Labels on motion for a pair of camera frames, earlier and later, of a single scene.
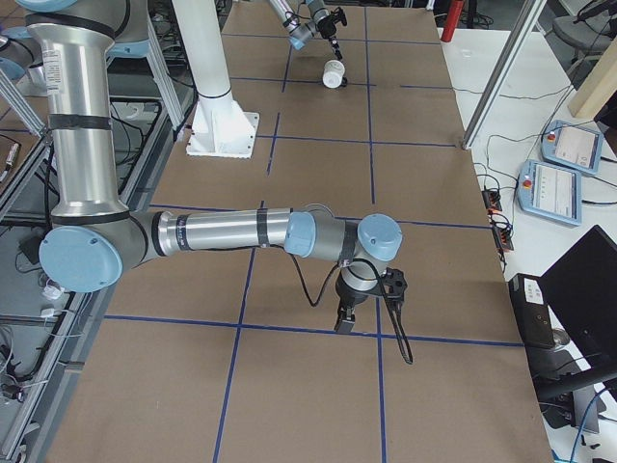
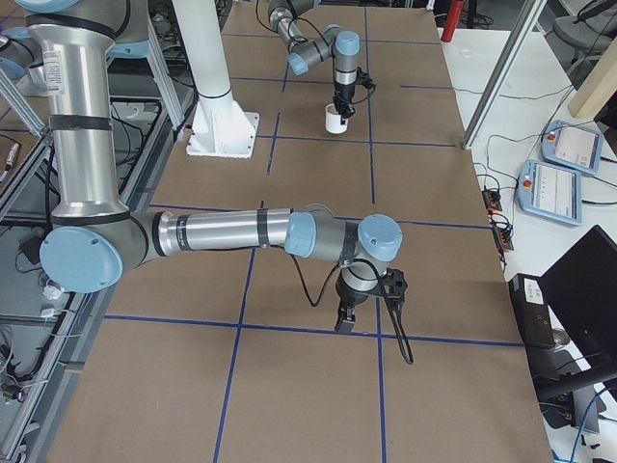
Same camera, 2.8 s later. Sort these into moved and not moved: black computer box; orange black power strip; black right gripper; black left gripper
Moved: black left gripper
Not moved: orange black power strip; black right gripper; black computer box
